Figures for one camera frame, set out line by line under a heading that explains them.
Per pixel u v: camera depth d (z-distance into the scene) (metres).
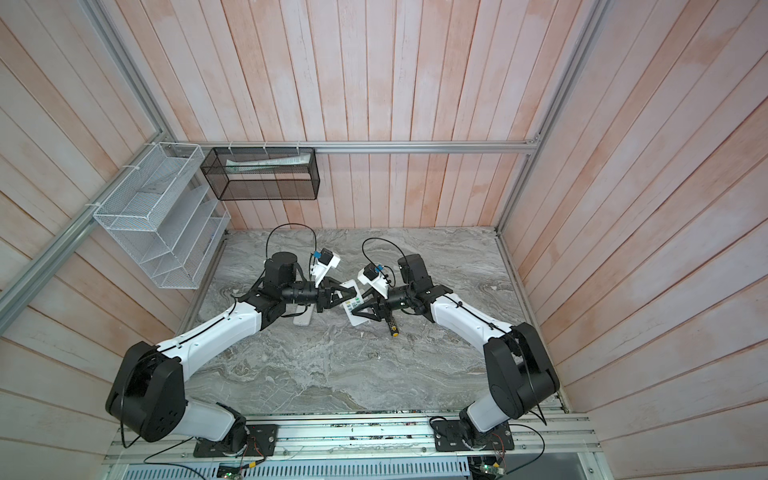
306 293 0.69
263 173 1.04
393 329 0.91
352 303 0.75
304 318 0.93
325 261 0.69
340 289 0.73
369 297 0.76
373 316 0.73
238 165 0.89
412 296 0.67
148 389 0.42
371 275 0.70
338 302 0.73
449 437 0.73
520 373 0.44
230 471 0.71
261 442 0.73
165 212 0.73
